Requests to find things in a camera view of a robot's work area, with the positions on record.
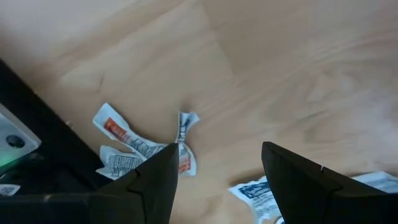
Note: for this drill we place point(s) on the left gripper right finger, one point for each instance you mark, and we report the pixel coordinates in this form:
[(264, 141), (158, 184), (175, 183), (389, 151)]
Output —
[(298, 193)]

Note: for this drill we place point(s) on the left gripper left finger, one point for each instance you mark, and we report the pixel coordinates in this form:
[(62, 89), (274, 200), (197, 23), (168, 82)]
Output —
[(146, 199)]

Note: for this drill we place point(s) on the white alcohol pad packet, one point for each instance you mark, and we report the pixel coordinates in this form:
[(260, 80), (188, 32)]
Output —
[(379, 182), (255, 196)]

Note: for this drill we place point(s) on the white QR sticker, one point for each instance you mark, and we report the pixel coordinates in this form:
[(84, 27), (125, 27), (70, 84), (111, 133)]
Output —
[(9, 189)]

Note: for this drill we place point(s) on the grey mounting plate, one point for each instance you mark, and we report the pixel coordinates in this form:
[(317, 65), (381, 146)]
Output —
[(15, 137)]

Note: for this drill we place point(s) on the black aluminium table frame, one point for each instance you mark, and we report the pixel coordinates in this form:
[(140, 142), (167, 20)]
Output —
[(46, 130)]

